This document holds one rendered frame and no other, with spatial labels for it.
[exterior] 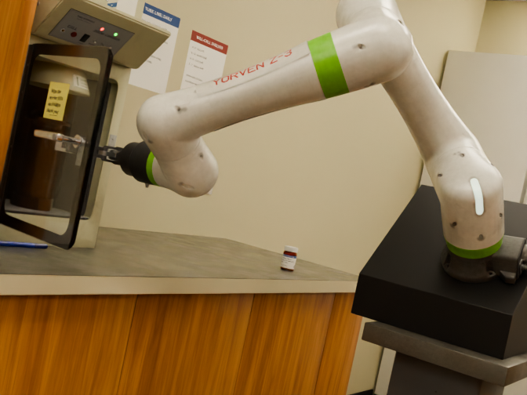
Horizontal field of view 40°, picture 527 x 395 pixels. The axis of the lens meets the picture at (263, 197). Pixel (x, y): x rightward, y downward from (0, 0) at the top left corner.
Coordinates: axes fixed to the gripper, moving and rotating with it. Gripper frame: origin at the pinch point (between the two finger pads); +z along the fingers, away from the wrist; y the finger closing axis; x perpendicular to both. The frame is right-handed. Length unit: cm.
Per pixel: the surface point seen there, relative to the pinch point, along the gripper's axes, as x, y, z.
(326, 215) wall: 9, -198, 53
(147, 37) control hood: -29.4, -9.7, -2.9
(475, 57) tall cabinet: -98, -294, 34
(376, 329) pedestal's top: 26, -36, -65
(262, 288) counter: 27, -50, -22
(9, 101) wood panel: -6.5, 23.1, -2.7
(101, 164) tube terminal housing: 3.1, -14.4, 9.7
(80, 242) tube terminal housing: 23.2, -10.4, 7.2
